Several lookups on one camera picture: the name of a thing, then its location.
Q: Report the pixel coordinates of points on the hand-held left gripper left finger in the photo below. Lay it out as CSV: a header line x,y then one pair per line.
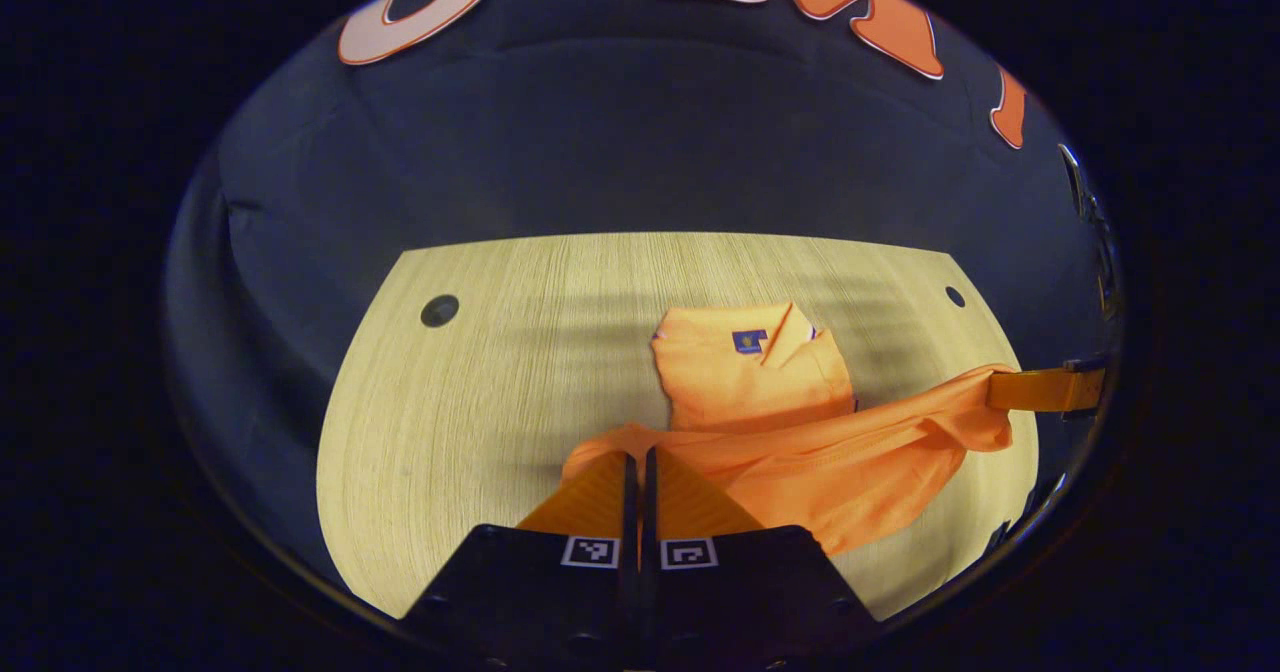
x,y
540,592

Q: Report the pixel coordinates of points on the orange polo T-shirt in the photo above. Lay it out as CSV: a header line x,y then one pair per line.
x,y
760,382

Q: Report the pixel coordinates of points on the black backdrop cloth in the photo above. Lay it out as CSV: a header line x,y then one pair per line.
x,y
600,132

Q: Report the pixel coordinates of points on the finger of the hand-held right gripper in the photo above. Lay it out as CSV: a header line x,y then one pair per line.
x,y
1040,390

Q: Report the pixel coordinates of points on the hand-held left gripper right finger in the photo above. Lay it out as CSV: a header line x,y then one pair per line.
x,y
740,592

